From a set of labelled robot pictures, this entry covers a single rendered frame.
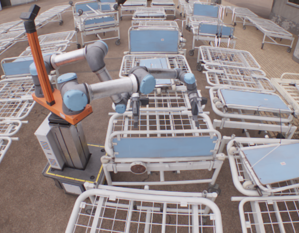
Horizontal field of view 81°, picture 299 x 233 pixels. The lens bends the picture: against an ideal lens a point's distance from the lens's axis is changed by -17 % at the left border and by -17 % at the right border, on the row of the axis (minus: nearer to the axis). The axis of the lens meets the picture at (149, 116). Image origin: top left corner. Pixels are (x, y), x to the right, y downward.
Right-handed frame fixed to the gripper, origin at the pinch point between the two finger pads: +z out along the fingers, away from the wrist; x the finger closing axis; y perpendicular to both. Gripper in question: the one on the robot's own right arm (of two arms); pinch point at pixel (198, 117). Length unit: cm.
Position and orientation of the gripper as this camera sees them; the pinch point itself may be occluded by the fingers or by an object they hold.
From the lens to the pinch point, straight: 139.7
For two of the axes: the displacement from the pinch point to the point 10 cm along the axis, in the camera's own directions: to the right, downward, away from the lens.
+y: -10.0, 0.1, -0.2
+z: 0.2, 7.5, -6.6
